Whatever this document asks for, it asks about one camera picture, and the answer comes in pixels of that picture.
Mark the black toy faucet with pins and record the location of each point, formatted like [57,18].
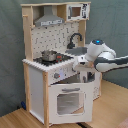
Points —
[71,44]

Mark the small metal pot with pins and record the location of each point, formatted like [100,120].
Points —
[49,55]

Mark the toy microwave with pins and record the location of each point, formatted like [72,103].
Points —
[78,11]

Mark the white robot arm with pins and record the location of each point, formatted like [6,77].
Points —
[99,57]

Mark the grey range hood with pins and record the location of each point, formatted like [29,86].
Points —
[46,15]

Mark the wooden toy kitchen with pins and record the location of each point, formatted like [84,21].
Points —
[39,78]

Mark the black toy stovetop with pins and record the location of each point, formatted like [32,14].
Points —
[59,58]

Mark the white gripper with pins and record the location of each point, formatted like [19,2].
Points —
[82,64]

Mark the white oven door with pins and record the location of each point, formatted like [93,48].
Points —
[71,103]

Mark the grey toy sink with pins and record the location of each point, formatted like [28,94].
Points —
[77,51]

